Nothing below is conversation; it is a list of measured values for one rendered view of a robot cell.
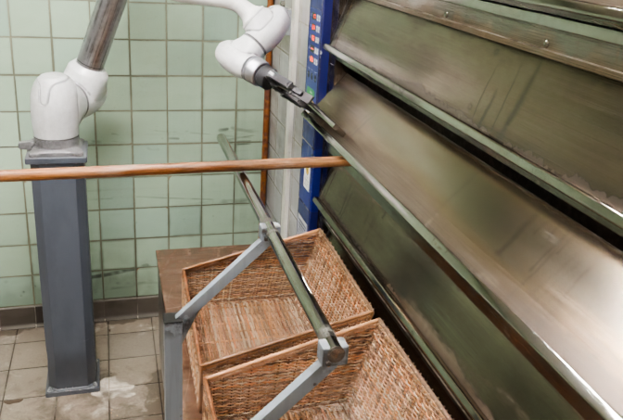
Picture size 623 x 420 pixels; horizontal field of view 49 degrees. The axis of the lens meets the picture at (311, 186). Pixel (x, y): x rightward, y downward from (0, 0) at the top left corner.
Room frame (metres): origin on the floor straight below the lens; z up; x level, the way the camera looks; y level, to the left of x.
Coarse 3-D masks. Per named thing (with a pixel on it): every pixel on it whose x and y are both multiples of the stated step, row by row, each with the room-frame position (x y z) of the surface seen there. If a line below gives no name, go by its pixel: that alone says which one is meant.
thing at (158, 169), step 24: (48, 168) 1.61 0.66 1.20; (72, 168) 1.62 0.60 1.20; (96, 168) 1.64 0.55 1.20; (120, 168) 1.65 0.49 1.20; (144, 168) 1.67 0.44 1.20; (168, 168) 1.69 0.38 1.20; (192, 168) 1.71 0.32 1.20; (216, 168) 1.73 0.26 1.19; (240, 168) 1.75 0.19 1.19; (264, 168) 1.77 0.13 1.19; (288, 168) 1.79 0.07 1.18
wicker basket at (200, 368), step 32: (224, 256) 2.05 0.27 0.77; (320, 256) 2.05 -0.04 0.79; (224, 288) 2.05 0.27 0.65; (256, 288) 2.08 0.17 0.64; (288, 288) 2.11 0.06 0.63; (320, 288) 1.96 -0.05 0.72; (352, 288) 1.77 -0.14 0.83; (224, 320) 1.94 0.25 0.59; (256, 320) 1.95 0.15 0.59; (288, 320) 1.97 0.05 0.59; (352, 320) 1.60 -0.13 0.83; (192, 352) 1.69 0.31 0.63; (224, 352) 1.76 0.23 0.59; (256, 352) 1.53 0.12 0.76; (224, 384) 1.51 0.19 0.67
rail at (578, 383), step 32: (320, 128) 1.97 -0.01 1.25; (352, 160) 1.69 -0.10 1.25; (384, 192) 1.47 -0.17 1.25; (416, 224) 1.30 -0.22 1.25; (448, 256) 1.16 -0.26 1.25; (480, 288) 1.04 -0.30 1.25; (512, 320) 0.94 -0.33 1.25; (544, 352) 0.86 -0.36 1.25; (576, 384) 0.79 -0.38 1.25; (608, 416) 0.72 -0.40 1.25
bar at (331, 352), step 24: (264, 216) 1.47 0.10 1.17; (264, 240) 1.40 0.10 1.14; (240, 264) 1.40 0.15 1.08; (288, 264) 1.23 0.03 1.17; (216, 288) 1.38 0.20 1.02; (168, 312) 1.38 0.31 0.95; (192, 312) 1.36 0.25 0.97; (312, 312) 1.06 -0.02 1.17; (168, 336) 1.34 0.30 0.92; (336, 336) 0.99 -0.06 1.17; (168, 360) 1.34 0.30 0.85; (336, 360) 0.95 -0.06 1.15; (168, 384) 1.34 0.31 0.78; (312, 384) 0.95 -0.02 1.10; (168, 408) 1.34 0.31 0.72; (264, 408) 0.94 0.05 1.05; (288, 408) 0.94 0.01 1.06
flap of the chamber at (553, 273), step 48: (336, 96) 2.12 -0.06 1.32; (384, 144) 1.69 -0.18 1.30; (432, 144) 1.54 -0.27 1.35; (432, 192) 1.39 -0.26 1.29; (480, 192) 1.28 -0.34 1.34; (528, 192) 1.19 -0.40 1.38; (480, 240) 1.17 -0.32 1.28; (528, 240) 1.09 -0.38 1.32; (576, 240) 1.02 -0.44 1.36; (528, 288) 1.00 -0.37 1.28; (576, 288) 0.94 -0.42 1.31; (576, 336) 0.87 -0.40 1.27
